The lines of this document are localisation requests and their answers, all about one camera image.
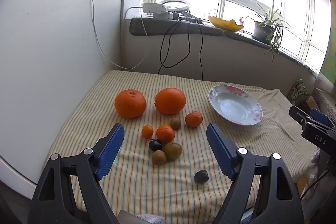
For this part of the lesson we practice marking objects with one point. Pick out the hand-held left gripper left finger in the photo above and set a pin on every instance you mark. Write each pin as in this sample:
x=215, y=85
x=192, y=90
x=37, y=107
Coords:
x=113, y=150

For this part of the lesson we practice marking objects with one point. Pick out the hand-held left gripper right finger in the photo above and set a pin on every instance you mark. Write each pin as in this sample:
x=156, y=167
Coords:
x=220, y=150

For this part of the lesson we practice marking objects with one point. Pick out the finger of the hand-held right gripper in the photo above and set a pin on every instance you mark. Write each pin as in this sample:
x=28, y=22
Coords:
x=320, y=117
x=299, y=113

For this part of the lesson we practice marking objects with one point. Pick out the dark plum alone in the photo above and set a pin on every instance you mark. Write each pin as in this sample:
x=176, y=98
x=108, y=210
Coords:
x=201, y=176

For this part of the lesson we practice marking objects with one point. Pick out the floral white plate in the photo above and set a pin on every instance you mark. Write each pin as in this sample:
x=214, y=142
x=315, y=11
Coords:
x=235, y=107

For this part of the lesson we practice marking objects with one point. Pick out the large orange with stem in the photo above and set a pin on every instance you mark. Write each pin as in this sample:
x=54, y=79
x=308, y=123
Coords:
x=130, y=103

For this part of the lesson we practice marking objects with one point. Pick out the large smooth orange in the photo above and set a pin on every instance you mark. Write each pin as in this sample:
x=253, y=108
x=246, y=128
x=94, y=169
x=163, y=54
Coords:
x=170, y=100

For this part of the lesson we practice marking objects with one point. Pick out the person's right hand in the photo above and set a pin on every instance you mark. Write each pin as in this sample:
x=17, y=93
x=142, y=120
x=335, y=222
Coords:
x=315, y=157

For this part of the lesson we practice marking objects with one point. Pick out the white lace cloth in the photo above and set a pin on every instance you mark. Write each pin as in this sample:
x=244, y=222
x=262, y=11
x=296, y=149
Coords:
x=326, y=102

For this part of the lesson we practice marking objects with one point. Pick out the green patterned bag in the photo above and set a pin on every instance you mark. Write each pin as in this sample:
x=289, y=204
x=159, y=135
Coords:
x=298, y=91

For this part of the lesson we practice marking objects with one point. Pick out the tiny orange kumquat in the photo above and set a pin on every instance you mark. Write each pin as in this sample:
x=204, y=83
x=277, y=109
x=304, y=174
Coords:
x=147, y=131

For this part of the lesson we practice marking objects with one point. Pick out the small tangerine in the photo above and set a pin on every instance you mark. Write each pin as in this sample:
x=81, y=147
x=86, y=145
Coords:
x=165, y=133
x=194, y=119

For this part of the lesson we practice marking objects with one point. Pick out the dark purple plum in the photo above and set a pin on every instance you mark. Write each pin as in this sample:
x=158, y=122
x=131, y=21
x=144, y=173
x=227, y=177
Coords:
x=155, y=145

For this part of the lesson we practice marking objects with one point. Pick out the striped tablecloth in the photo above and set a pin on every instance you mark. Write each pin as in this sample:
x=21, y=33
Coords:
x=136, y=187

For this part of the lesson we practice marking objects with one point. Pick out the brown kiwi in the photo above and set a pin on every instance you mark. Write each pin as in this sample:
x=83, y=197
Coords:
x=175, y=123
x=159, y=157

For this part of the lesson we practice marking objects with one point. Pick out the greenish brown round fruit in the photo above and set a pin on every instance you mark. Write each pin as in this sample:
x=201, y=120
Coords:
x=173, y=151

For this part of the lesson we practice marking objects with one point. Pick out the potted spider plant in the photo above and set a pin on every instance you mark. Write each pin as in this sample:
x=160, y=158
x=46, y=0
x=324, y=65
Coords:
x=262, y=29

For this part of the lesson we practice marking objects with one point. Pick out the white refrigerator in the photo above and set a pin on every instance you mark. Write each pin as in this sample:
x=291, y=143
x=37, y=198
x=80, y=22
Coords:
x=52, y=56

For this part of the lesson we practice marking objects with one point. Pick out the grey stone windowsill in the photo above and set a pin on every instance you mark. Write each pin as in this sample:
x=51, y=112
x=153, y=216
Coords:
x=157, y=28

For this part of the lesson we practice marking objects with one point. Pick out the white grey device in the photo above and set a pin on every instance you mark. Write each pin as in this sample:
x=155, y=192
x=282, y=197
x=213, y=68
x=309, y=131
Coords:
x=165, y=16

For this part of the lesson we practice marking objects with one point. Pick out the white power adapter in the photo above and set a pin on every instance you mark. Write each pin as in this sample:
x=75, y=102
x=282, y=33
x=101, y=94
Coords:
x=154, y=7

